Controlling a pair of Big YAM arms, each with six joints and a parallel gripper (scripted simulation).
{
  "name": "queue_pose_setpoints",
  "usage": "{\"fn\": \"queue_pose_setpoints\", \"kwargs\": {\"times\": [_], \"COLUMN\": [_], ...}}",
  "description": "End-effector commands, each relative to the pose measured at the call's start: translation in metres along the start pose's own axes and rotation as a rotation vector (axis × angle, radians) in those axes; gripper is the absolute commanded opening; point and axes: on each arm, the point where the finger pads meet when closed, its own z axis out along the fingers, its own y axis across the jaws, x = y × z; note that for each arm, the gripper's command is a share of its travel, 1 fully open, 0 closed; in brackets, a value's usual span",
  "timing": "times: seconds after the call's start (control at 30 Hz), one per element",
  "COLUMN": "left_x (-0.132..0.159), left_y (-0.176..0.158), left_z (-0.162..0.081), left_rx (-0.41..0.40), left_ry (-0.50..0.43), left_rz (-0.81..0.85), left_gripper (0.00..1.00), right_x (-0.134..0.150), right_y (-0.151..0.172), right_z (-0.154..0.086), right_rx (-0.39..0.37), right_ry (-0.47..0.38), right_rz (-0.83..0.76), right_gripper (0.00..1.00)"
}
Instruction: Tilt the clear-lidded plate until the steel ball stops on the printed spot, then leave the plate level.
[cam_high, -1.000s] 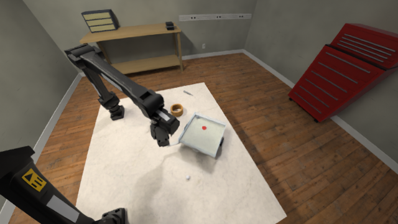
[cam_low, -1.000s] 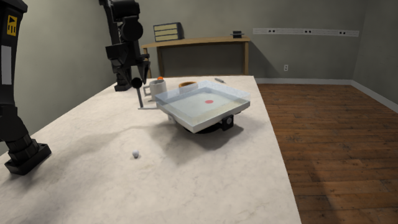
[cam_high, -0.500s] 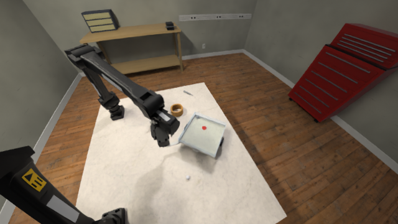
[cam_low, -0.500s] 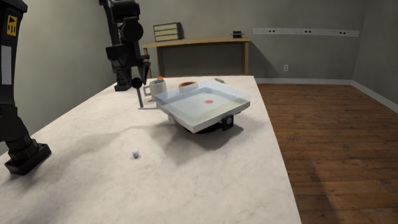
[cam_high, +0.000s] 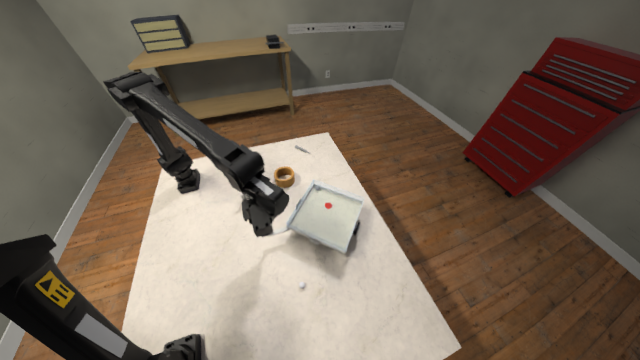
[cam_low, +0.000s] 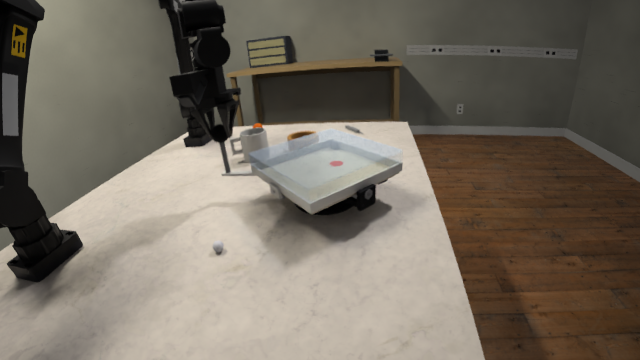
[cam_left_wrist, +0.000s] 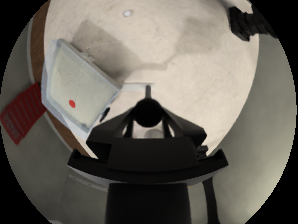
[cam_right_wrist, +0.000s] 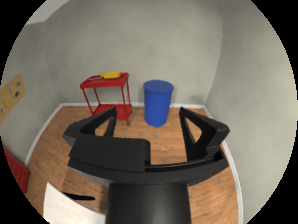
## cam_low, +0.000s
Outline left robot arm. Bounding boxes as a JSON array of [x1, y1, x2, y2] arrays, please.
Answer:
[[158, 0, 230, 143]]

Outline small grey ball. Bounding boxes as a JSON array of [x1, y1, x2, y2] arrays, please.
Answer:
[[213, 241, 224, 252]]

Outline grey mug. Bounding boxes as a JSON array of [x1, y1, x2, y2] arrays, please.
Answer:
[[229, 127, 269, 163]]

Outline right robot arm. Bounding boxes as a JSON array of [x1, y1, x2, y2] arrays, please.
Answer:
[[0, 0, 80, 276]]

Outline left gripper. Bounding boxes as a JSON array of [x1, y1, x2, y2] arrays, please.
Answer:
[[191, 88, 241, 139]]

